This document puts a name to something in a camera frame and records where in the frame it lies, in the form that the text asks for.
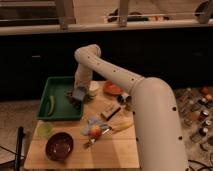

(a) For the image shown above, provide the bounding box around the blue sponge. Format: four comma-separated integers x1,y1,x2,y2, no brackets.
72,89,86,101

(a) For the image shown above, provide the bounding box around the blue cloth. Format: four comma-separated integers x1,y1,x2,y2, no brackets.
81,116,108,136

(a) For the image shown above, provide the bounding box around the light green cup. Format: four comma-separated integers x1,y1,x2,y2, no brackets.
37,123,52,139

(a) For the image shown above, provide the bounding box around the green plastic tray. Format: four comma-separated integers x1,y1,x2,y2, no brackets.
37,76,83,121

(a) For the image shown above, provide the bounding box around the small metal measuring cup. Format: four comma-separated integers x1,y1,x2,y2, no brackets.
117,92,131,104

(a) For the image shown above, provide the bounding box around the orange bowl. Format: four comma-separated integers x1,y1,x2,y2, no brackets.
103,80,123,95

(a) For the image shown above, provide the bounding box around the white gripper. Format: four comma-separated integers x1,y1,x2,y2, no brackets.
74,69,92,90

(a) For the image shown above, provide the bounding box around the brown block with black edge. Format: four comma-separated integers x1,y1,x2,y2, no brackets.
101,104,121,121

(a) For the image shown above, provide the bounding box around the black pole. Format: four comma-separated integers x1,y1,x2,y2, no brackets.
14,127,24,171

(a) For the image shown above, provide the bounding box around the dark grape bunch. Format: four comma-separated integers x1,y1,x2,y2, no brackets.
66,91,81,109

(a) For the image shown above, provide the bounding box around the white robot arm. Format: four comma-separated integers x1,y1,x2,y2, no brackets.
74,44,189,171

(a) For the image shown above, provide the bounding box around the dark purple bowl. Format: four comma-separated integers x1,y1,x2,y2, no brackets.
45,132,74,162

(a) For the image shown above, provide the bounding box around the red apple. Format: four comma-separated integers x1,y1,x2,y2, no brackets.
89,125,102,138

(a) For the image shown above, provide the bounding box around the yellow banana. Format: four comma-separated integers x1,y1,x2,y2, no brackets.
110,121,133,132

